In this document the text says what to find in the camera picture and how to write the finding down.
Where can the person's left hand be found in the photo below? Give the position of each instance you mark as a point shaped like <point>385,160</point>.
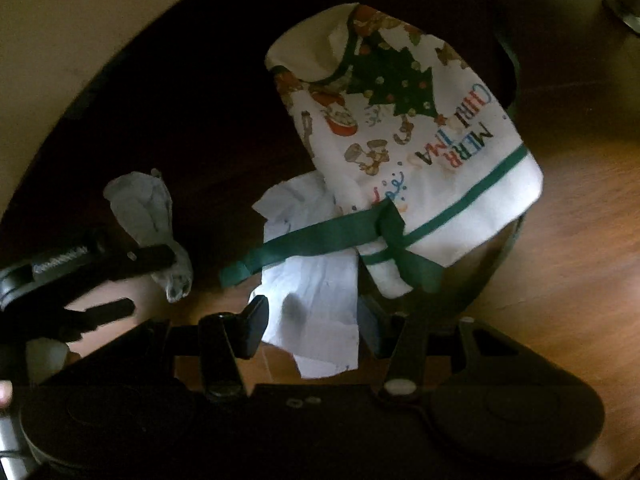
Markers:
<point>4,394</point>

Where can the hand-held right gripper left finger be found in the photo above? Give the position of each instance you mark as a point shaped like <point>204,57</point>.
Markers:
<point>255,327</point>

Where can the white cloth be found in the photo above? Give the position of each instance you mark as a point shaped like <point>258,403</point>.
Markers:
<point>317,305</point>

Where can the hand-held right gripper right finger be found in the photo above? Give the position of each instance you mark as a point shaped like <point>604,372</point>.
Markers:
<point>375,332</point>

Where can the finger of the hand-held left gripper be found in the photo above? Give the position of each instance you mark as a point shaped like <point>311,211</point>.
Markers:
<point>107,311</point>
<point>150,257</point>

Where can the white printed tote bag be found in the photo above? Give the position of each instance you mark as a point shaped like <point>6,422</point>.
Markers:
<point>425,135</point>

